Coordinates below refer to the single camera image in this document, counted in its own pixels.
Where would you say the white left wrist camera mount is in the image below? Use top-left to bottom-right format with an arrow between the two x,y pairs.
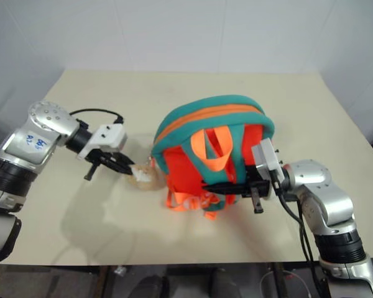
76,124 -> 127,161

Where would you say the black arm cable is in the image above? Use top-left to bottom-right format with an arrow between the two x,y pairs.
296,198 -> 318,280
68,107 -> 126,125
272,178 -> 323,298

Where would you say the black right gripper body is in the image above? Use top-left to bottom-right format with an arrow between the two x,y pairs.
241,165 -> 272,215

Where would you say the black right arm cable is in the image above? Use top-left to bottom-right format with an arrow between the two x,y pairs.
272,178 -> 323,298
296,198 -> 318,280

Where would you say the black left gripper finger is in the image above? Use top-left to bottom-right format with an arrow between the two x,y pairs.
100,159 -> 134,177
114,152 -> 136,167

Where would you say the thin white cable under table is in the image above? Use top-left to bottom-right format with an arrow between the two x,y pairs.
260,269 -> 311,298

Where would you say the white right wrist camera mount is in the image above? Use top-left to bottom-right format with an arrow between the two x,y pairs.
251,137 -> 286,200

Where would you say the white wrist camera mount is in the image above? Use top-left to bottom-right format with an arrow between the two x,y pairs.
76,124 -> 127,161
251,137 -> 286,200

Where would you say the tan plush backpack pendant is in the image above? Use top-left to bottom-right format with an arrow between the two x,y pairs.
125,163 -> 166,191

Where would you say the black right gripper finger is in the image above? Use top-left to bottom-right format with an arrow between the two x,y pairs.
205,187 -> 251,196
201,183 -> 251,191

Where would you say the orange and teal backpack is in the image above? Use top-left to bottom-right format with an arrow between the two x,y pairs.
150,94 -> 275,222

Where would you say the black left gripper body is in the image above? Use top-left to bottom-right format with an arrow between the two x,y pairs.
83,148 -> 119,181

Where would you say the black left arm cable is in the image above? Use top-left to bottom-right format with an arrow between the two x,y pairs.
68,107 -> 126,125

